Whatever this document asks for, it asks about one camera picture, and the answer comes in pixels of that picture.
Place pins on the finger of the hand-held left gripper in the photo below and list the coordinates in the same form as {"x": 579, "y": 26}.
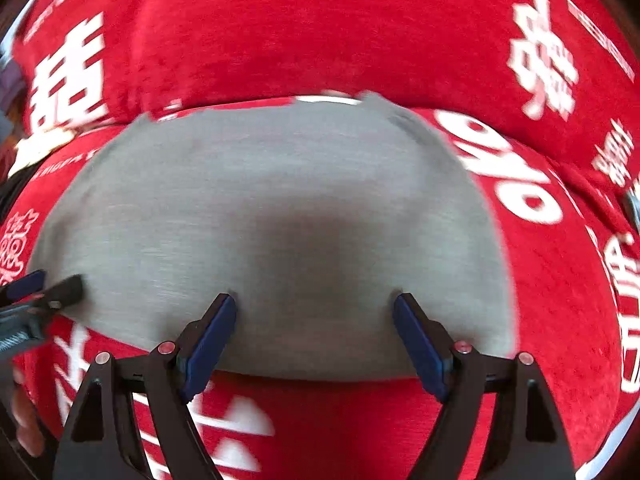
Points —
{"x": 65, "y": 291}
{"x": 25, "y": 283}

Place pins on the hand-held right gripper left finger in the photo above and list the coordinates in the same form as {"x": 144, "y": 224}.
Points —
{"x": 210, "y": 345}

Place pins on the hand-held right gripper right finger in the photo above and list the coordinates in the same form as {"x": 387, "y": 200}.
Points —
{"x": 420, "y": 347}

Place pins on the grey knit sweater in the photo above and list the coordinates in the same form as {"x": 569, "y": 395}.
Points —
{"x": 250, "y": 200}

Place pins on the pile of dark clothes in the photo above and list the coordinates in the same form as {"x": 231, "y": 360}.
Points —
{"x": 9, "y": 87}

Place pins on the person's left hand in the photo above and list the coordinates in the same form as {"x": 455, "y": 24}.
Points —
{"x": 27, "y": 422}

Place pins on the cream cloth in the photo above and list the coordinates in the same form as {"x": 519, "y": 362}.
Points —
{"x": 35, "y": 151}

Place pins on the red printed blanket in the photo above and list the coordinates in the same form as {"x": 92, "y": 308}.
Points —
{"x": 550, "y": 285}

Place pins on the folded red printed quilt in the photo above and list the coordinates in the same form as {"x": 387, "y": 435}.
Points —
{"x": 300, "y": 25}

